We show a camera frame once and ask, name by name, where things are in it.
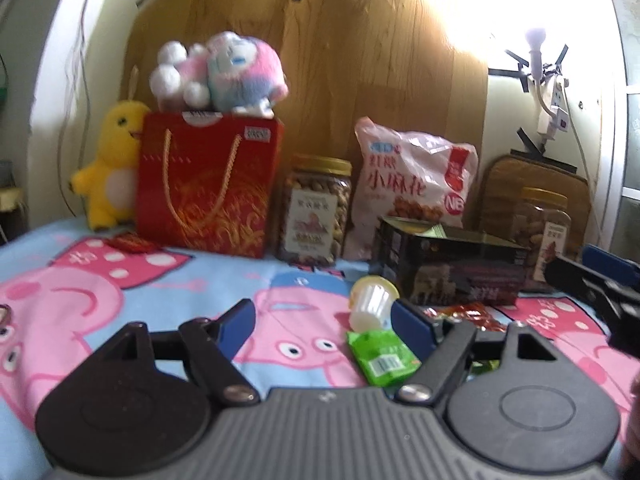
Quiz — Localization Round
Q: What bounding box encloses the green snack packet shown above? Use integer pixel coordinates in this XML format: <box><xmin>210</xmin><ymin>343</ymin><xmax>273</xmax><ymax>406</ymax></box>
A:
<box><xmin>346</xmin><ymin>330</ymin><xmax>421</xmax><ymax>388</ymax></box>

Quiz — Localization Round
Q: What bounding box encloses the white jelly cup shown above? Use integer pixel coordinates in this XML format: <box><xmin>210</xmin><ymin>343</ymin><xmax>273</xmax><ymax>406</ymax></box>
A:
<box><xmin>348</xmin><ymin>275</ymin><xmax>399</xmax><ymax>333</ymax></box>

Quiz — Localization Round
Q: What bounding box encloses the black open tin box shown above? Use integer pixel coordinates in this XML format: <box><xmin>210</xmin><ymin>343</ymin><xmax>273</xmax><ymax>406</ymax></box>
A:
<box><xmin>370</xmin><ymin>217</ymin><xmax>529</xmax><ymax>307</ymax></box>

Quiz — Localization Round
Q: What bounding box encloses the pecan jar gold lid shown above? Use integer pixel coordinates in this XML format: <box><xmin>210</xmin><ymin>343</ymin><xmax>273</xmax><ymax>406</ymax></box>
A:
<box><xmin>510</xmin><ymin>186</ymin><xmax>572</xmax><ymax>292</ymax></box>

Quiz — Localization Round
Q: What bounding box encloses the small red packet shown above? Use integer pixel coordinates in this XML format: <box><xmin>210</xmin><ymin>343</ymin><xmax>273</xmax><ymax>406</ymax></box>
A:
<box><xmin>105</xmin><ymin>232</ymin><xmax>160</xmax><ymax>255</ymax></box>

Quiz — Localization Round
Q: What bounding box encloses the white power strip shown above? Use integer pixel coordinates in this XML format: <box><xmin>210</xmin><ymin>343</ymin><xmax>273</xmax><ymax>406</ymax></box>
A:
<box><xmin>536</xmin><ymin>75</ymin><xmax>570</xmax><ymax>141</ymax></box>

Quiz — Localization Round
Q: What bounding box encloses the cartoon pig bedsheet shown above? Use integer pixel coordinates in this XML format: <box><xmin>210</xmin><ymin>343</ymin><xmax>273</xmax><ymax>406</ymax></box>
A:
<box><xmin>1</xmin><ymin>221</ymin><xmax>639</xmax><ymax>479</ymax></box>

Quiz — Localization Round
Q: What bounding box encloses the red gift bag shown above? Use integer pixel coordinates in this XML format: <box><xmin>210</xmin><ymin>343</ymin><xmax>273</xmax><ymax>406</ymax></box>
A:
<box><xmin>134</xmin><ymin>112</ymin><xmax>283</xmax><ymax>258</ymax></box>

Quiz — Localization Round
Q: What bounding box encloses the pink snack bag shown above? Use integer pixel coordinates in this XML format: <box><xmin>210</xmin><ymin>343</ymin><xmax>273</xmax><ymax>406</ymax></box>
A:
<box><xmin>343</xmin><ymin>117</ymin><xmax>478</xmax><ymax>260</ymax></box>

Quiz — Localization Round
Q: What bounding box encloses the cashew jar gold lid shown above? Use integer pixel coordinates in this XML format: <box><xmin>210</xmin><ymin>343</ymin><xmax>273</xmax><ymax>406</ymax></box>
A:
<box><xmin>278</xmin><ymin>154</ymin><xmax>352</xmax><ymax>268</ymax></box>

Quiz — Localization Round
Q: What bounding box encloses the yellow duck plush toy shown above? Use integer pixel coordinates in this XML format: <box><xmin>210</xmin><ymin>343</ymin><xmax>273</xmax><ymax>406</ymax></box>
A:
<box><xmin>70</xmin><ymin>101</ymin><xmax>151</xmax><ymax>231</ymax></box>

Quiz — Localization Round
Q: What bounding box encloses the white light bulb lamp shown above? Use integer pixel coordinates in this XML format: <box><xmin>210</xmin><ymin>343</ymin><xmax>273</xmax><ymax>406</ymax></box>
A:
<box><xmin>526</xmin><ymin>28</ymin><xmax>547</xmax><ymax>84</ymax></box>

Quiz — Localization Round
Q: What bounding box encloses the pink white plush toy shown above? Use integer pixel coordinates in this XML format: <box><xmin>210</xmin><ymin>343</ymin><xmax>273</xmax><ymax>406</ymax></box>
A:
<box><xmin>149</xmin><ymin>32</ymin><xmax>288</xmax><ymax>118</ymax></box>

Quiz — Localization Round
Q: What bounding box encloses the wooden board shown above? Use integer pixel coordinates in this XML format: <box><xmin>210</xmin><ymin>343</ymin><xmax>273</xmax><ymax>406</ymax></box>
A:
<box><xmin>118</xmin><ymin>0</ymin><xmax>490</xmax><ymax>256</ymax></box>

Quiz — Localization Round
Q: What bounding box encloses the white power cable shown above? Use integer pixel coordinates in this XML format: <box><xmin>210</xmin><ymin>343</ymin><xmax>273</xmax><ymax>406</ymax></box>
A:
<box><xmin>562</xmin><ymin>79</ymin><xmax>604</xmax><ymax>252</ymax></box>

